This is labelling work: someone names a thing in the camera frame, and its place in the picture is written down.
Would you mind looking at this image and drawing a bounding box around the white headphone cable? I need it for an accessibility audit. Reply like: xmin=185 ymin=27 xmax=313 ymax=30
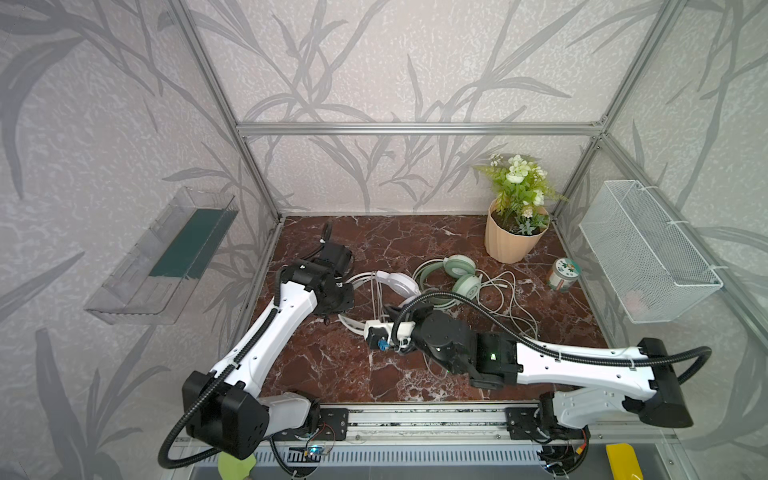
xmin=365 ymin=275 xmax=391 ymax=325

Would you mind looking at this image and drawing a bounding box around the mint green headphone cable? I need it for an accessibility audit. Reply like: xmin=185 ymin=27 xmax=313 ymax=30
xmin=476 ymin=269 xmax=541 ymax=343

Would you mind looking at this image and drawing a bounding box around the white over-ear headphones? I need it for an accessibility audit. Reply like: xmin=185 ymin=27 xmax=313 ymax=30
xmin=337 ymin=271 xmax=421 ymax=337

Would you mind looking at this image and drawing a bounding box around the mint green over-ear headphones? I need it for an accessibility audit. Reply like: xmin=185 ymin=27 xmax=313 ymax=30
xmin=413 ymin=254 xmax=482 ymax=300

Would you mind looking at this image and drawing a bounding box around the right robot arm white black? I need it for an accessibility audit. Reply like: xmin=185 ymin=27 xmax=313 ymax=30
xmin=366 ymin=291 xmax=712 ymax=430

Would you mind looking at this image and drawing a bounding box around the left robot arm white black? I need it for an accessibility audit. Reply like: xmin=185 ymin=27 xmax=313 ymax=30
xmin=157 ymin=224 xmax=354 ymax=470

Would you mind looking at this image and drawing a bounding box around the small green white tin can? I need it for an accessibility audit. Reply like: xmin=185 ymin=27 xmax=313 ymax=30
xmin=547 ymin=258 xmax=581 ymax=292

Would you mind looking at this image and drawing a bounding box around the potted plant beige pot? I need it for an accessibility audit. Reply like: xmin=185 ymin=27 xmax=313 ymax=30
xmin=474 ymin=153 xmax=566 ymax=264

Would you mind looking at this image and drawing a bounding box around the light green object front left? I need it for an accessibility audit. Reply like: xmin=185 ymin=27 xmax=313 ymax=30
xmin=217 ymin=453 xmax=256 ymax=480

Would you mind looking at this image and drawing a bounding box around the yellow object at front edge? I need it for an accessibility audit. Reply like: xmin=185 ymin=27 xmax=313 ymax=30
xmin=605 ymin=443 xmax=644 ymax=480

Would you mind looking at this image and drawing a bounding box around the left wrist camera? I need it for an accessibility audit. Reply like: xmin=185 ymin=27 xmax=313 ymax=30
xmin=312 ymin=242 xmax=353 ymax=279

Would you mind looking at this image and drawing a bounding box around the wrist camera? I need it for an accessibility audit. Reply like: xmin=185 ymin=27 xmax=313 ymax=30
xmin=363 ymin=320 xmax=415 ymax=354
xmin=312 ymin=242 xmax=353 ymax=279

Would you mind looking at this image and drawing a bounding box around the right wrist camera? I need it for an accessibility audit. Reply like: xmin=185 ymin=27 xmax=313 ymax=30
xmin=363 ymin=320 xmax=415 ymax=354

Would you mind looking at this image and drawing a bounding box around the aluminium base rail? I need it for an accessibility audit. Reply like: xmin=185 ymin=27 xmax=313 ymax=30
xmin=173 ymin=401 xmax=685 ymax=469

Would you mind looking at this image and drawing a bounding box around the clear plastic wall shelf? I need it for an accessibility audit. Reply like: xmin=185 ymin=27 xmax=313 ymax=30
xmin=85 ymin=187 xmax=239 ymax=325

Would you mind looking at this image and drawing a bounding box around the white wire mesh basket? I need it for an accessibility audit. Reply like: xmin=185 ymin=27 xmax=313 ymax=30
xmin=579 ymin=180 xmax=723 ymax=324

